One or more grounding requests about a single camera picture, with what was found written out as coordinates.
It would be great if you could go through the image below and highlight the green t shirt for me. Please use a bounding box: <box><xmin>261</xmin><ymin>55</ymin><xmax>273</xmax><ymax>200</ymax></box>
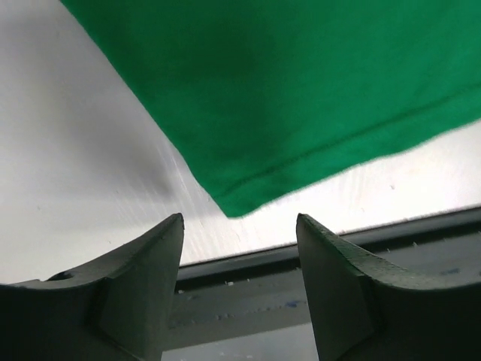
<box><xmin>65</xmin><ymin>1</ymin><xmax>480</xmax><ymax>217</ymax></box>

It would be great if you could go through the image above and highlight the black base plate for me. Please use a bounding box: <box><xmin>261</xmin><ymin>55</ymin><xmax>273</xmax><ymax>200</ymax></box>
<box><xmin>168</xmin><ymin>208</ymin><xmax>480</xmax><ymax>349</ymax></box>

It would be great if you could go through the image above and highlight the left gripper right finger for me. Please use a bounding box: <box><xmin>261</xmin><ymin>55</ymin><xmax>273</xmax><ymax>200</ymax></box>
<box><xmin>296</xmin><ymin>214</ymin><xmax>480</xmax><ymax>360</ymax></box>

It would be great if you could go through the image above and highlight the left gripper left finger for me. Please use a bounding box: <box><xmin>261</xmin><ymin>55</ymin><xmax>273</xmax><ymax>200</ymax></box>
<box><xmin>1</xmin><ymin>214</ymin><xmax>184</xmax><ymax>360</ymax></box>

